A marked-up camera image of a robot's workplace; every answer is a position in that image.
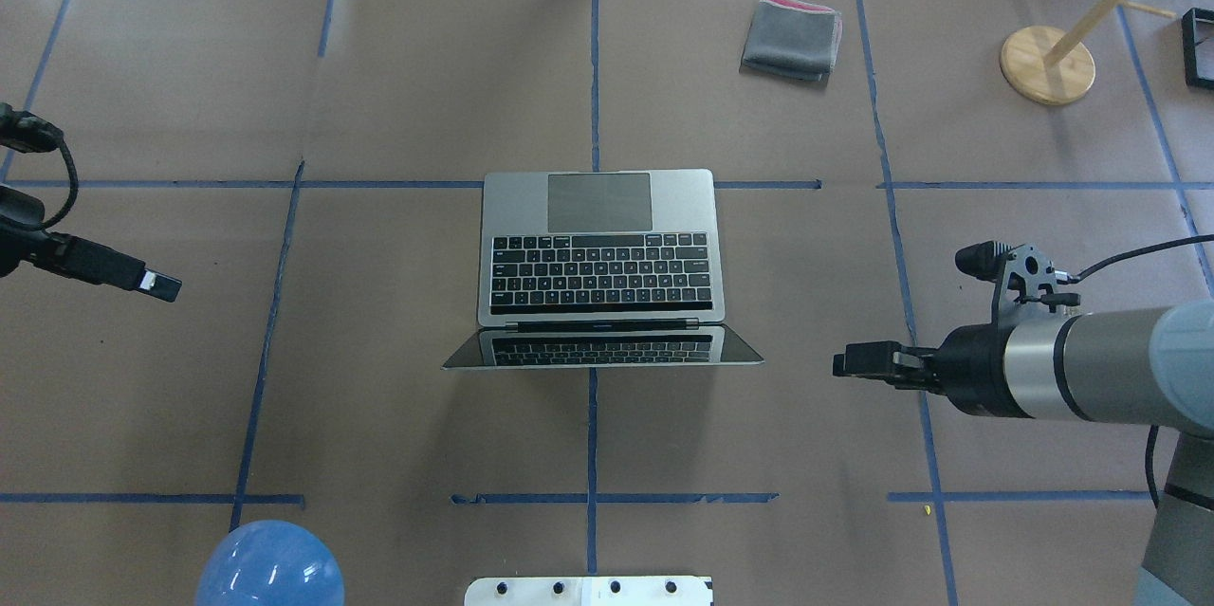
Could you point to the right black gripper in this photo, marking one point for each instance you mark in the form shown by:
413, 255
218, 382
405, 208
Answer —
971, 368

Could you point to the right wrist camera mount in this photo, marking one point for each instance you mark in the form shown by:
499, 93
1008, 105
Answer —
1026, 283

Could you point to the silver laptop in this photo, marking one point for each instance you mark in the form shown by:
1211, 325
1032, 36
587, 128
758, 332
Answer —
596, 270

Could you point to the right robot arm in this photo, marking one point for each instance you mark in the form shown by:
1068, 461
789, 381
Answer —
1141, 367

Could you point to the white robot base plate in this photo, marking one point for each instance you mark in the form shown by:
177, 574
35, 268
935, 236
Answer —
591, 590

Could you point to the folded grey cloth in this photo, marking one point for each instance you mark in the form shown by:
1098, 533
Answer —
794, 39

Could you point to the blue desk lamp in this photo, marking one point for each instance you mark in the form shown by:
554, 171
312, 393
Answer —
271, 562

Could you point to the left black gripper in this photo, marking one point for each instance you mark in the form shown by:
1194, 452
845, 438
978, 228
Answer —
87, 261

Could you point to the wooden mug tree stand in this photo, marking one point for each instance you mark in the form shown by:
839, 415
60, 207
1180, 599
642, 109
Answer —
1052, 66

